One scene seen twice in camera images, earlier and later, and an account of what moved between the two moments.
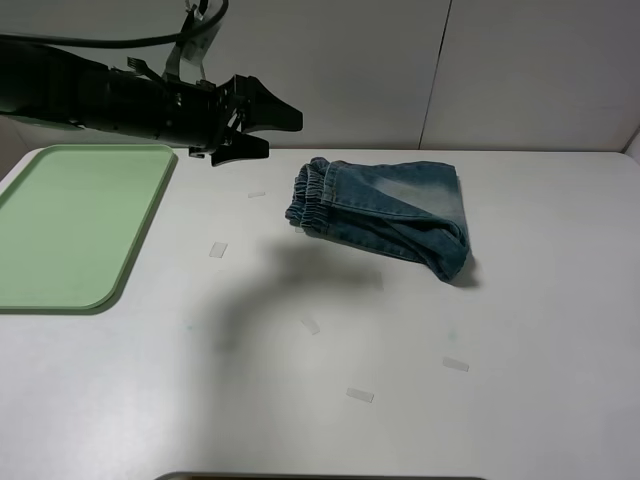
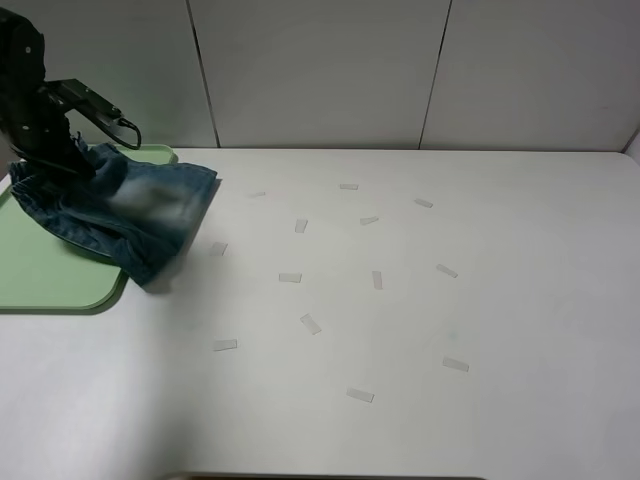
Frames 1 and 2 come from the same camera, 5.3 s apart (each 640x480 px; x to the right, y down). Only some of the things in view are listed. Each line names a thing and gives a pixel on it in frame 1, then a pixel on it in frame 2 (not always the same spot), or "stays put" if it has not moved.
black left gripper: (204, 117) → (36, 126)
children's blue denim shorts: (413, 210) → (137, 216)
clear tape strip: (360, 395) stays put
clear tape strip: (451, 363) stays put
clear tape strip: (218, 249) stays put
